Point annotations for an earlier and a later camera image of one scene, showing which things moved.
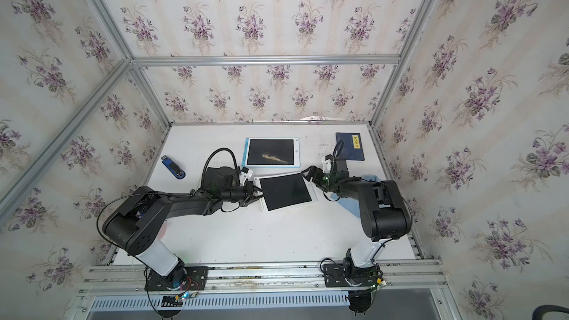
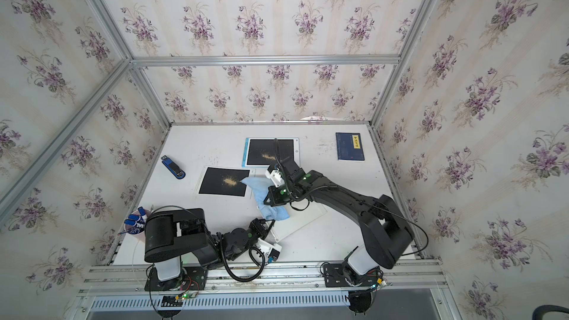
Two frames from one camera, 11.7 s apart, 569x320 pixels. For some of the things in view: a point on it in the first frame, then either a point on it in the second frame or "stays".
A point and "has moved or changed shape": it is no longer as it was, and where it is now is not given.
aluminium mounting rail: x=413 y=278 stays
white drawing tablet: x=284 y=191 has moved or changed shape
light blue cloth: x=353 y=204 has moved or changed shape
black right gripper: x=317 y=180 to x=275 y=200
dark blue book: x=352 y=148 stays
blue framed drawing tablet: x=271 y=152 stays
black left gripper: x=248 y=193 to x=258 y=228
